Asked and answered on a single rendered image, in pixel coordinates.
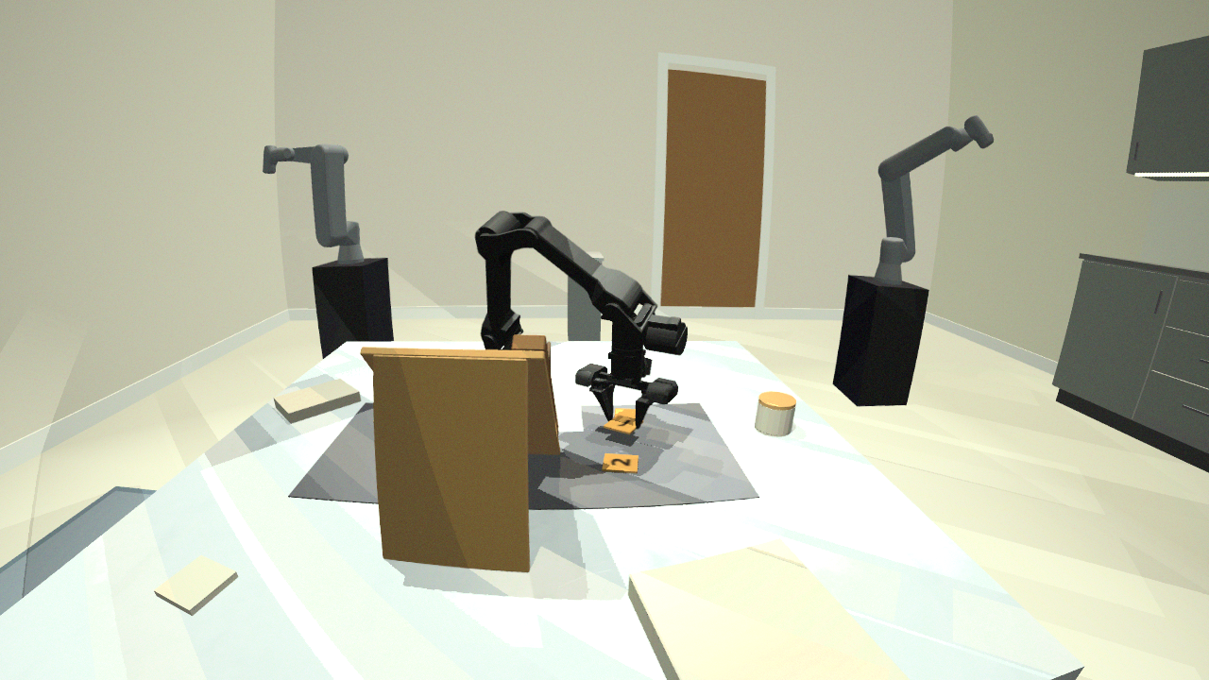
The tan board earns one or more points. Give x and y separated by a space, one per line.
453 429

